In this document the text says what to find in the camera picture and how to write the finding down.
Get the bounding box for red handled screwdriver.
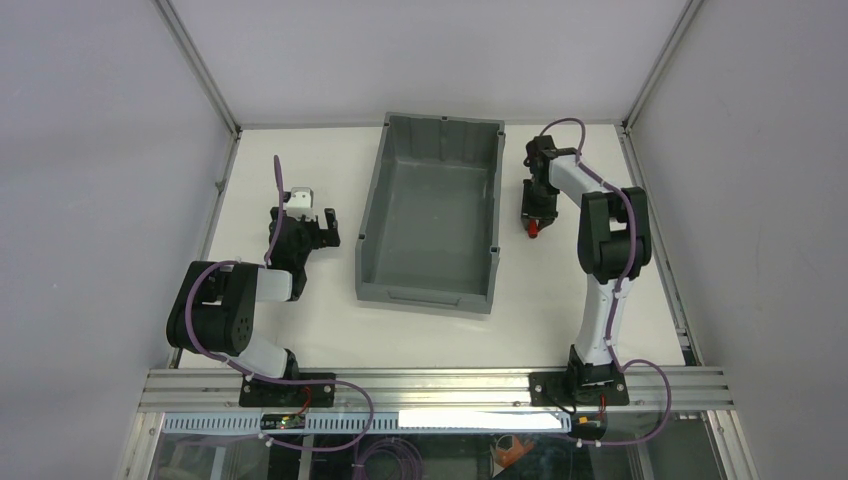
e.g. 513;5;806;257
527;220;539;239

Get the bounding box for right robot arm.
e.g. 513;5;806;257
520;135;652;388

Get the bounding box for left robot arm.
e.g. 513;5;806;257
166;207;341;382

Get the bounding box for grey plastic storage bin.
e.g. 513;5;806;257
354;112;506;314

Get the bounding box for orange object under table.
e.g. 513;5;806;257
491;435;535;469

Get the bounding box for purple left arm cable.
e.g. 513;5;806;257
184;155;376;454

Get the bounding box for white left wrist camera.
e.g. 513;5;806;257
284;187;315;221

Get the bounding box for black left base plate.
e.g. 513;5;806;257
238;371;336;409

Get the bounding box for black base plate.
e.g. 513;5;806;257
238;371;336;409
528;370;630;408

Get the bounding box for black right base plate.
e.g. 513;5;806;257
528;370;630;408

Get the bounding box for aluminium front rail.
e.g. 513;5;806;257
138;366;735;413

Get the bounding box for white slotted cable duct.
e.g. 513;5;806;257
163;409;571;436

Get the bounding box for coiled purple cable below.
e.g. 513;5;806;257
354;437;425;480

